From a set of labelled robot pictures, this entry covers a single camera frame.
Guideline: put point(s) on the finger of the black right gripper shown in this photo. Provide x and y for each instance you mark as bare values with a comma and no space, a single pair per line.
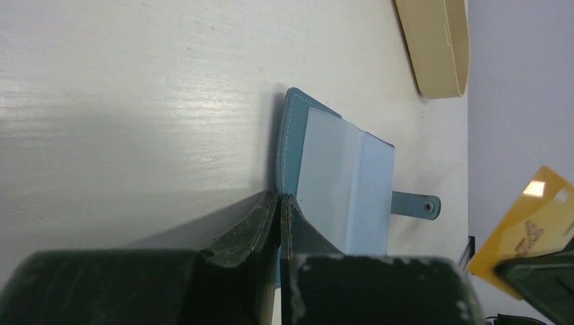
545,282

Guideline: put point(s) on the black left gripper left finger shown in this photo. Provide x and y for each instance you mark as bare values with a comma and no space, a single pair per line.
231,281

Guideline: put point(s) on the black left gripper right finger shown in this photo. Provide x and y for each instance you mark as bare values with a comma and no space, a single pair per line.
322,285

